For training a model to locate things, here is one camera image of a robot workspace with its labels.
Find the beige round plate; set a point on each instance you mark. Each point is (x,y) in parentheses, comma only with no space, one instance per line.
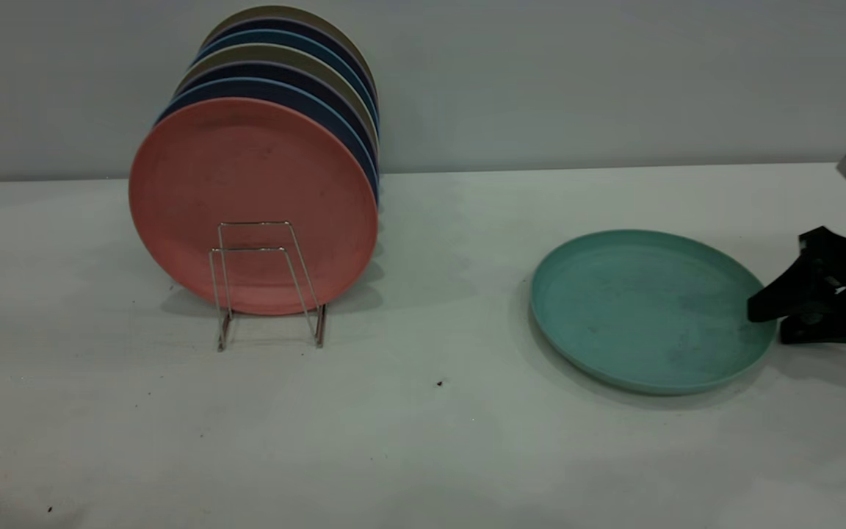
(276,11)
(269,52)

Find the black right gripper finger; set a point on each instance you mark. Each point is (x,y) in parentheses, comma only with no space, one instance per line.
(834,332)
(816,272)

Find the dark purple round plate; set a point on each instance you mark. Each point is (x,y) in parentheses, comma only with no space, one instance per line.
(269,70)

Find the dark navy round plate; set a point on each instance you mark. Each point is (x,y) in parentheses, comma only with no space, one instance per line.
(276,23)

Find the green round plate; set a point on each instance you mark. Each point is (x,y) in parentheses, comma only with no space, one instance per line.
(643,308)

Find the pink round plate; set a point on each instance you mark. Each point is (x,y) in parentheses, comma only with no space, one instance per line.
(247,176)

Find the teal blue round plate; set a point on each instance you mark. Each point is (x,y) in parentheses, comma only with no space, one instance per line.
(269,37)

